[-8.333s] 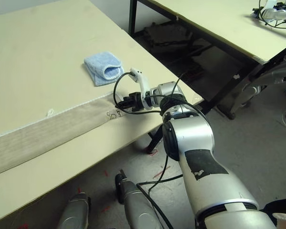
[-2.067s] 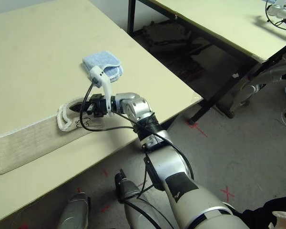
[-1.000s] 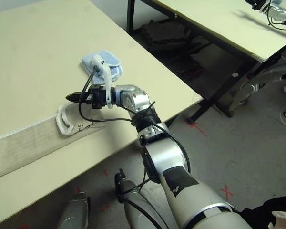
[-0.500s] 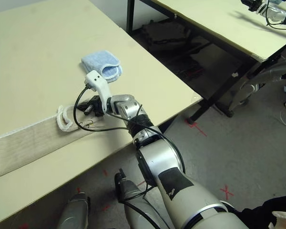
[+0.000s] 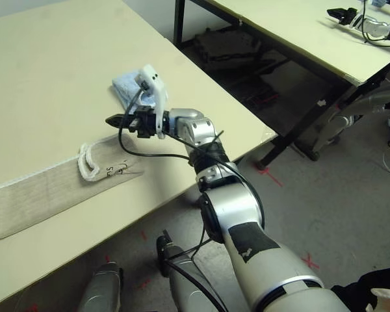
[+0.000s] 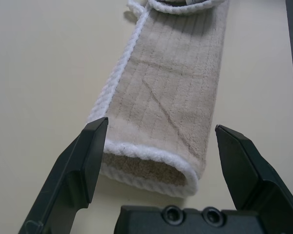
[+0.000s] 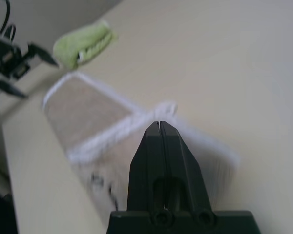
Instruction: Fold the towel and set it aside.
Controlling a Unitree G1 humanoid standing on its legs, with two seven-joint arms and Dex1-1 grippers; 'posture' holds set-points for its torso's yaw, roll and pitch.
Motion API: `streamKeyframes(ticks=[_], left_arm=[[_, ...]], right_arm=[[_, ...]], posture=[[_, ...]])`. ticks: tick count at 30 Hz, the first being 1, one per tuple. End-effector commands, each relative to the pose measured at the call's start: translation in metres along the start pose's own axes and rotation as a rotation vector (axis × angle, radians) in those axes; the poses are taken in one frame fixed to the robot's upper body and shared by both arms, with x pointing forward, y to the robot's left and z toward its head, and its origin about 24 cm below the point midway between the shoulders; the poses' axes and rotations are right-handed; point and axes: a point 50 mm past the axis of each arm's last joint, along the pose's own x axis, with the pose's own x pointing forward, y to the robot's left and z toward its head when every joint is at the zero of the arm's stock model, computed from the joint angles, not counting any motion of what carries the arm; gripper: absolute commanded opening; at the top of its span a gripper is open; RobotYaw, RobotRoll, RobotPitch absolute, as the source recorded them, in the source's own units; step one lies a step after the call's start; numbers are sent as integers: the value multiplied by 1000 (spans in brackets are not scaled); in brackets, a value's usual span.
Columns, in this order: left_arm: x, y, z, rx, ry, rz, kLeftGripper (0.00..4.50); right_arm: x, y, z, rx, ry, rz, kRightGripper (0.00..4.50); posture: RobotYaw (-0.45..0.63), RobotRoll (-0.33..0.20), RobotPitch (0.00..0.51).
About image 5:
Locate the black gripper second robot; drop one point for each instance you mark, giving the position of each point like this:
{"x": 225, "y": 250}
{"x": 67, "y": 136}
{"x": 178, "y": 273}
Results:
{"x": 348, "y": 16}

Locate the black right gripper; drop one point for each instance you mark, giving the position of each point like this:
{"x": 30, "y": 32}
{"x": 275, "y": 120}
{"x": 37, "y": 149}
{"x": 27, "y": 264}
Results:
{"x": 146, "y": 123}

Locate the dark brown floor mat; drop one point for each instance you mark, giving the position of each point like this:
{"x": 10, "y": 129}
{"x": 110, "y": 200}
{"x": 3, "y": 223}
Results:
{"x": 227, "y": 45}

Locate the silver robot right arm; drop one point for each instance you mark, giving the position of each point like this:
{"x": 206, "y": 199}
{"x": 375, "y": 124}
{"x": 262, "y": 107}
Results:
{"x": 234, "y": 201}

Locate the silver robot left leg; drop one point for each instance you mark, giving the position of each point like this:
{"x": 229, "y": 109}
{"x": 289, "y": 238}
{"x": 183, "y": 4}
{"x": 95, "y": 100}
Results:
{"x": 100, "y": 292}

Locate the beige table with black frame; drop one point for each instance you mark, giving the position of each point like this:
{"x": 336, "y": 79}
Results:
{"x": 295, "y": 26}

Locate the blue folded towel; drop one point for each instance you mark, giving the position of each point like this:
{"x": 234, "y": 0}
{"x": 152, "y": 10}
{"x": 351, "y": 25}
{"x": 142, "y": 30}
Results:
{"x": 125, "y": 84}

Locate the red tape x mark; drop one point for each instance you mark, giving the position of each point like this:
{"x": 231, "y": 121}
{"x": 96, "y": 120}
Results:
{"x": 310, "y": 261}

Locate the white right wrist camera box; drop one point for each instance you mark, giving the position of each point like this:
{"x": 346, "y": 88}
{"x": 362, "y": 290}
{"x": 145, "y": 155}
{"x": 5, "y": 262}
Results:
{"x": 157, "y": 94}

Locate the white paper scrap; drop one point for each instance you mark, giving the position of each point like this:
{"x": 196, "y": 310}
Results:
{"x": 321, "y": 103}

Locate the beige towel with white trim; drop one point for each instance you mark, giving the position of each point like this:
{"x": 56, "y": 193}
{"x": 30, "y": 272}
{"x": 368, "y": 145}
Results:
{"x": 35, "y": 191}

